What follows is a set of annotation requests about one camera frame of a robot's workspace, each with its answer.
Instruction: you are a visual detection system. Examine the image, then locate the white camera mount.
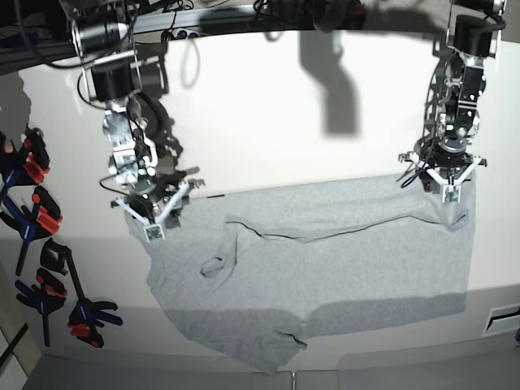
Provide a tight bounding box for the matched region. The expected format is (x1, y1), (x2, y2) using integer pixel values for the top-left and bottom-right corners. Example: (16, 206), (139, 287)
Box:
(111, 179), (206, 243)
(398, 152), (488, 203)

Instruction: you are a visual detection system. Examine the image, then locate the grey T-shirt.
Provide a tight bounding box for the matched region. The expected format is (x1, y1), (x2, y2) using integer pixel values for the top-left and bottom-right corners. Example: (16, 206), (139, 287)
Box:
(128, 175), (476, 374)

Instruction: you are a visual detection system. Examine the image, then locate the upper blue red clamp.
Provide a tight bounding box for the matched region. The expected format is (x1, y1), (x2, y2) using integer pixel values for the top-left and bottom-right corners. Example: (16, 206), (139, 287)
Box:
(1, 127), (50, 200)

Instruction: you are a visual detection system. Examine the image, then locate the long black bar clamp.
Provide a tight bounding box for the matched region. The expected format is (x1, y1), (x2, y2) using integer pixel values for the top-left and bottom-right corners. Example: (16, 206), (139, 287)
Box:
(40, 238), (124, 349)

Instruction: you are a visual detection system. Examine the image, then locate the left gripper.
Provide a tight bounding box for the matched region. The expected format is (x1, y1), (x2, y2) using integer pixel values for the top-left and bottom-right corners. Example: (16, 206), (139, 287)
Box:
(422, 140), (471, 179)

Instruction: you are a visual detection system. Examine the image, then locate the blue red clamp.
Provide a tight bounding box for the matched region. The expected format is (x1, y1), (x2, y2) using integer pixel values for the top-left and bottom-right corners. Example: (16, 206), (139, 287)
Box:
(1, 127), (50, 200)
(1, 186), (63, 276)

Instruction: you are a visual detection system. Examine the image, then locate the lower left blue clamp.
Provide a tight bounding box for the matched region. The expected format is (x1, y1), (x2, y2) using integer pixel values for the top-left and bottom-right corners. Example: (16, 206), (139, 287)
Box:
(15, 267), (67, 347)

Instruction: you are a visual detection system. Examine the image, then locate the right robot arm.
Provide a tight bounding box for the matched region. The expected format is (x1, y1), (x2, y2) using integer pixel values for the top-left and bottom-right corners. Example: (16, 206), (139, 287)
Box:
(62, 1), (189, 228)

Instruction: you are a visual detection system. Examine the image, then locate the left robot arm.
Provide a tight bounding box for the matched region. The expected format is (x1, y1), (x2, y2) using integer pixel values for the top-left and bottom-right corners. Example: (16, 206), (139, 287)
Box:
(415, 1), (507, 202)

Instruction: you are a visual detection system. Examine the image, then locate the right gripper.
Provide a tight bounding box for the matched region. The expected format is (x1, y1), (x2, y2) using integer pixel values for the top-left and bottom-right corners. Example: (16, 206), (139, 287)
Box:
(128, 182), (189, 227)

